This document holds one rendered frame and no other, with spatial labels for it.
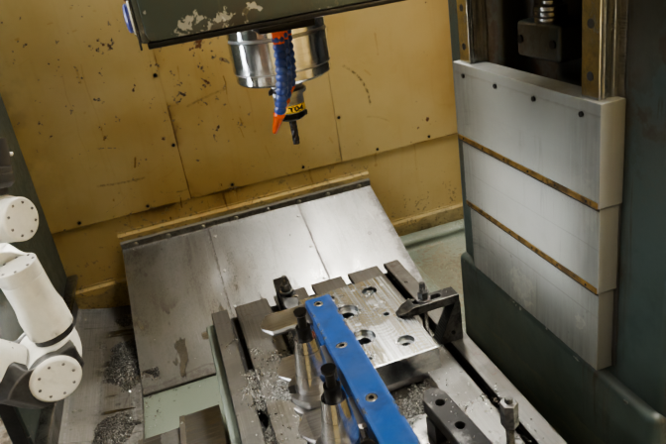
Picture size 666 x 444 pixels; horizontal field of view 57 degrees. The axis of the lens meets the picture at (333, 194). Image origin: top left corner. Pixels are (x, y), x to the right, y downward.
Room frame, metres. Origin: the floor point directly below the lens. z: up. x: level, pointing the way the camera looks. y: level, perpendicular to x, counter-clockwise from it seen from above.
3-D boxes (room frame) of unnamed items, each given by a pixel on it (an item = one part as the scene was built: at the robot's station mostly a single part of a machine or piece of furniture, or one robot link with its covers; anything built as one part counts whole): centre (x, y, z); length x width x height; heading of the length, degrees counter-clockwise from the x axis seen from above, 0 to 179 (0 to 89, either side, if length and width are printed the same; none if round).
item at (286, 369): (0.65, 0.07, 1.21); 0.07 x 0.05 x 0.01; 104
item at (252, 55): (1.01, 0.05, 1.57); 0.16 x 0.16 x 0.12
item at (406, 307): (1.06, -0.15, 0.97); 0.13 x 0.03 x 0.15; 104
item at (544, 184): (1.12, -0.38, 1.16); 0.48 x 0.05 x 0.51; 14
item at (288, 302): (1.18, 0.14, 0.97); 0.13 x 0.03 x 0.15; 14
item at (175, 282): (1.66, 0.21, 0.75); 0.89 x 0.67 x 0.26; 104
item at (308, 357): (0.59, 0.06, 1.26); 0.04 x 0.04 x 0.07
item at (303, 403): (0.59, 0.06, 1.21); 0.06 x 0.06 x 0.03
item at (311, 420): (0.54, 0.04, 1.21); 0.07 x 0.05 x 0.01; 104
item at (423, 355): (1.04, 0.00, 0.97); 0.29 x 0.23 x 0.05; 14
